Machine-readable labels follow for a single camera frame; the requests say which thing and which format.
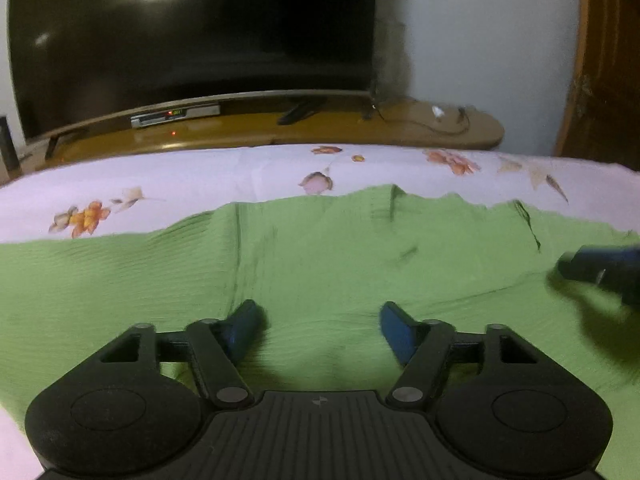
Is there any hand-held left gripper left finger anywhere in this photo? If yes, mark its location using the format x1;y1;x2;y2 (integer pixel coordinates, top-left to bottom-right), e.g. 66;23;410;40
98;299;268;411

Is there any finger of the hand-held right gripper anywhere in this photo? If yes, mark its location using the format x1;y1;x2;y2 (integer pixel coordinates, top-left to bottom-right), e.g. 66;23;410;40
556;254;640;307
574;245;640;267

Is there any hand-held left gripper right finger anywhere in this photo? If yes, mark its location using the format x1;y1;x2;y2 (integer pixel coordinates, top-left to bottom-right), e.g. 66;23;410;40
379;301;544;407

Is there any green knitted sweater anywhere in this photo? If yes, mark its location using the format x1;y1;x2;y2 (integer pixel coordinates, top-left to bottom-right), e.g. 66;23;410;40
0;185;640;433

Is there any pink floral bed sheet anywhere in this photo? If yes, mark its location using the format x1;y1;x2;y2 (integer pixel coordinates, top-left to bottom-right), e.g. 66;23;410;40
0;144;640;480

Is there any wooden door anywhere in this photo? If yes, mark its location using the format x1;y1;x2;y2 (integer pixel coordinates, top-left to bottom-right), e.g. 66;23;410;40
554;0;640;173

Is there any wooden television stand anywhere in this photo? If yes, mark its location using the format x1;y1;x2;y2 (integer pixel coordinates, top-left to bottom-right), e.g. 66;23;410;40
20;94;505;171

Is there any black remote control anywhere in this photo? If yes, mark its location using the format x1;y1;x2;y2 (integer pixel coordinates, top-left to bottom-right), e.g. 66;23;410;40
277;101;326;126

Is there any silver set-top box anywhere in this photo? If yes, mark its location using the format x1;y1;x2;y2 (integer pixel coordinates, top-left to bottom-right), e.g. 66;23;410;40
131;105;222;130

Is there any clear glass vase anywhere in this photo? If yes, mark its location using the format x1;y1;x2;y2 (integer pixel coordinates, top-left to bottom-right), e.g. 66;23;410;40
371;15;413;107

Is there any black flat television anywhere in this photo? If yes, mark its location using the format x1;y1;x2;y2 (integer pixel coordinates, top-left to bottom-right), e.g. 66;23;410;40
7;0;379;144

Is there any black cable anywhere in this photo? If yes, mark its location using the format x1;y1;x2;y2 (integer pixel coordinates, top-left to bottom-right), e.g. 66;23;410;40
360;102;477;137

